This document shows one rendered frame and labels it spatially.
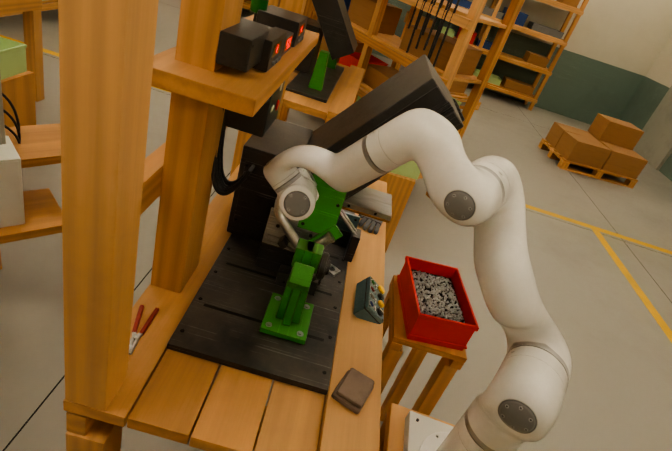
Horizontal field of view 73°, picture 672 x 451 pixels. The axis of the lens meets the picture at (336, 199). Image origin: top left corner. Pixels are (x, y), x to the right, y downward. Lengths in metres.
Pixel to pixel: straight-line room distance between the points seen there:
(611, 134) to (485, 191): 7.08
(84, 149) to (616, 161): 7.23
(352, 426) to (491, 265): 0.55
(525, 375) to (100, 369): 0.81
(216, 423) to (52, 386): 1.26
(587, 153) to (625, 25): 4.37
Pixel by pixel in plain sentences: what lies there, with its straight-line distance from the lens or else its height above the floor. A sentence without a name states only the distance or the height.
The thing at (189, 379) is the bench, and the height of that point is 0.88.
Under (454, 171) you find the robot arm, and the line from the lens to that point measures 0.79.
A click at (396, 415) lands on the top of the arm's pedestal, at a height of 0.85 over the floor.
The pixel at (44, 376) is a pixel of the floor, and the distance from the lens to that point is 2.36.
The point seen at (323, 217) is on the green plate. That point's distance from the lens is 1.40.
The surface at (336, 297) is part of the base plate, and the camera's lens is 1.48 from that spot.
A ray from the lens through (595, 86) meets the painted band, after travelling 11.23.
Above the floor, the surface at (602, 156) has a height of 0.33.
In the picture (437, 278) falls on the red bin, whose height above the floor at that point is 0.88.
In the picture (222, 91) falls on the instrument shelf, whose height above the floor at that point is 1.54.
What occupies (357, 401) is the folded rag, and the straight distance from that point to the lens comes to 1.21.
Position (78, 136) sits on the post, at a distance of 0.76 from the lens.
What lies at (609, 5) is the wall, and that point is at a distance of 10.96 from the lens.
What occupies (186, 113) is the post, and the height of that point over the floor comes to 1.43.
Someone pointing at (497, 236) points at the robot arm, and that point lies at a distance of 0.89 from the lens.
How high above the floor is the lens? 1.86
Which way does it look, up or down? 29 degrees down
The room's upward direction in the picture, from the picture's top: 18 degrees clockwise
